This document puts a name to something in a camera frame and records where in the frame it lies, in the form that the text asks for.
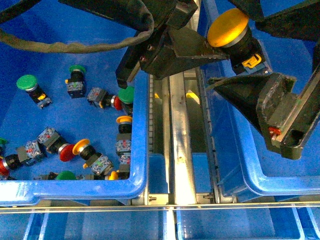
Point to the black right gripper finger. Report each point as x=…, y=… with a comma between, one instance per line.
x=304, y=123
x=265, y=100

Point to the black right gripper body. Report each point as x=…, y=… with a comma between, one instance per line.
x=299, y=22

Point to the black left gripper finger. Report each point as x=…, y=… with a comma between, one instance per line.
x=126, y=66
x=172, y=51

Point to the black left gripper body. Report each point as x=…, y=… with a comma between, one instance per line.
x=136, y=13

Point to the yellow mushroom push button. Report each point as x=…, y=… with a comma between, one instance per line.
x=231, y=32

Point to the green button upper middle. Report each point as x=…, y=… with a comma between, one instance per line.
x=76, y=84

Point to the blue middle plastic bin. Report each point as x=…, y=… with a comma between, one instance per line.
x=247, y=170

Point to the blue plastic bin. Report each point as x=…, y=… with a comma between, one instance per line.
x=247, y=170
x=74, y=118

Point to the blue left plastic bin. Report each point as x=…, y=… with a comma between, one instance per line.
x=74, y=118

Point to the blue lower shelf bins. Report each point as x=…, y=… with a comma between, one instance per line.
x=226, y=224

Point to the green button left area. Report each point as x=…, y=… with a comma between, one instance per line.
x=29, y=84

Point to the yellow button lower middle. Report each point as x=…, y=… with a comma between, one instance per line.
x=99, y=163

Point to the red button lower middle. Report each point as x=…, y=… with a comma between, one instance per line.
x=54, y=143

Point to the yellow button bottom corner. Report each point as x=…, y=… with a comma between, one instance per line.
x=123, y=172

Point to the green button bottom edge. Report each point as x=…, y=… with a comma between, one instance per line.
x=64, y=175

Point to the green button edge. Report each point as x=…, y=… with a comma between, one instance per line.
x=3, y=143
x=64, y=175

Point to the red button left edge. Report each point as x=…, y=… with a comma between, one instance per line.
x=26, y=155

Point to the green button left edge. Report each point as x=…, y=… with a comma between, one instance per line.
x=3, y=143

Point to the green button by wall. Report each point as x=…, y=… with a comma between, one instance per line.
x=126, y=96

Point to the red button by wall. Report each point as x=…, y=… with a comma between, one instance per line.
x=100, y=98

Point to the yellow button by wall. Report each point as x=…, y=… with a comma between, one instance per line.
x=124, y=137

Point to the metal roller rack frame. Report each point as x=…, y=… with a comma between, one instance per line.
x=179, y=171

